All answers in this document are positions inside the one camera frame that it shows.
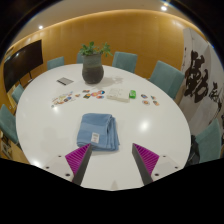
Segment white calligraphy banner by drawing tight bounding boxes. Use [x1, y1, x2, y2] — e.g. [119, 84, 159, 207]
[178, 27, 224, 138]

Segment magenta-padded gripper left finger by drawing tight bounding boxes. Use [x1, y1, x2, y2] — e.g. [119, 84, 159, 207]
[42, 143, 93, 186]

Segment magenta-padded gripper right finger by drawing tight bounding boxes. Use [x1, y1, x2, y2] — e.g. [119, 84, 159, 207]
[131, 143, 183, 186]

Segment black television screen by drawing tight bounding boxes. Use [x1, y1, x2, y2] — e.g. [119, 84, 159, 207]
[2, 39, 44, 94]

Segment grey flat card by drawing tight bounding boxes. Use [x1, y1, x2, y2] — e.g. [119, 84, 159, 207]
[56, 76, 75, 86]

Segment ceiling spotlights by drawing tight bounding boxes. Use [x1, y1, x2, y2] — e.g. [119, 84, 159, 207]
[37, 4, 168, 31]

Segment white flat box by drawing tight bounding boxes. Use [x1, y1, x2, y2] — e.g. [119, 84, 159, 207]
[106, 87, 131, 103]

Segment grey ribbed potted plant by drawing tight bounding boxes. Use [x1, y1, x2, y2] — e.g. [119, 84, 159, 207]
[78, 41, 113, 85]

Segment blue towel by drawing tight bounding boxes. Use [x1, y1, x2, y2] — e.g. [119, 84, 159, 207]
[76, 112, 121, 152]

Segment teal chairs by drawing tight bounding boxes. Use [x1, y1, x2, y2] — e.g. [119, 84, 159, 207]
[0, 51, 223, 164]

